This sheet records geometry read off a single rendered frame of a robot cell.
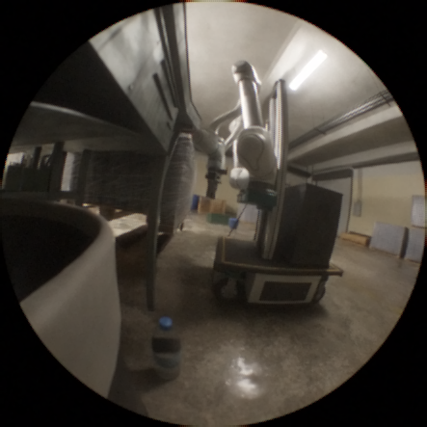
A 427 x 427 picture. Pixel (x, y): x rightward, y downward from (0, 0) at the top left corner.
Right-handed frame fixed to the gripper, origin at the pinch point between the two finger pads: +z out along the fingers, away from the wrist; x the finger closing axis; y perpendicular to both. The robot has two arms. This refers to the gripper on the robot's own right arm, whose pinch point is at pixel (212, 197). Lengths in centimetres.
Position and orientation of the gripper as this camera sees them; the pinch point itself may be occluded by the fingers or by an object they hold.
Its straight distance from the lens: 122.8
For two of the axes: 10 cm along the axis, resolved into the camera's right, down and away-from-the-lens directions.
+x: 0.7, -0.6, 10.0
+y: 9.9, 1.6, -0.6
